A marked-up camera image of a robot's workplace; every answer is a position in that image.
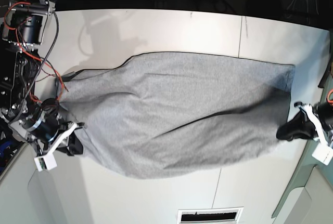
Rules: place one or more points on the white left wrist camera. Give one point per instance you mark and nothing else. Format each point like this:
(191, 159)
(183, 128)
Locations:
(322, 153)

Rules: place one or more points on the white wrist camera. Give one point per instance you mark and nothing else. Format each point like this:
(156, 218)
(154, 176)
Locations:
(45, 162)
(322, 153)

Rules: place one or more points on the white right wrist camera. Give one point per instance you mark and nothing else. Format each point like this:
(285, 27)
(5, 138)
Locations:
(45, 162)

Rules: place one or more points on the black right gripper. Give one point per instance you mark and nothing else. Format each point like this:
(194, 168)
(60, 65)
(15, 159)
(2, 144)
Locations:
(44, 124)

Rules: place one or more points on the grey t-shirt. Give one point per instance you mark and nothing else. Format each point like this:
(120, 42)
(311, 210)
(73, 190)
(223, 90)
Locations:
(165, 114)

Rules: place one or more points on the white vent grille slot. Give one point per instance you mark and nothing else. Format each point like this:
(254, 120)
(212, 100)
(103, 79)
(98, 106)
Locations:
(215, 215)

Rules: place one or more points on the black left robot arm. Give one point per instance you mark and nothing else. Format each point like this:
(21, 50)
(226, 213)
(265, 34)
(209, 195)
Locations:
(312, 121)

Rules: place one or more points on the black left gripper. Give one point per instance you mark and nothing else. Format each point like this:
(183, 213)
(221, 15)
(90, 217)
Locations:
(300, 127)

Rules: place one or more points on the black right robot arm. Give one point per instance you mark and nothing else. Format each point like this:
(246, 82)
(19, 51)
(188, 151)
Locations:
(22, 32)

